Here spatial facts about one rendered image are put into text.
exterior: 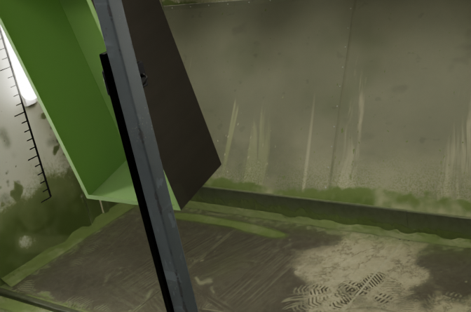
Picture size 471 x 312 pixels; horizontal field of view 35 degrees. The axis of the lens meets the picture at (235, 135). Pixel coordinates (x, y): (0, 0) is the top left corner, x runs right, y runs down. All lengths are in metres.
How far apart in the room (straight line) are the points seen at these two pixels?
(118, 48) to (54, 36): 1.72
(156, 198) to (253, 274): 1.62
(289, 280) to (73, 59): 1.44
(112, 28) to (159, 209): 0.49
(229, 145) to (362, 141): 0.83
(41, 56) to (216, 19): 1.36
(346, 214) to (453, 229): 0.55
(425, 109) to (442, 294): 0.93
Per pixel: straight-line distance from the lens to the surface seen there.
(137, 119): 1.86
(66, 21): 3.58
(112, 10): 1.81
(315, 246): 3.63
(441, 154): 3.55
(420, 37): 3.74
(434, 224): 3.54
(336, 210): 3.76
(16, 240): 4.09
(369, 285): 3.27
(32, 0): 3.46
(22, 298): 3.90
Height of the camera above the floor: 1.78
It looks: 19 degrees down
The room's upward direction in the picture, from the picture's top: 12 degrees counter-clockwise
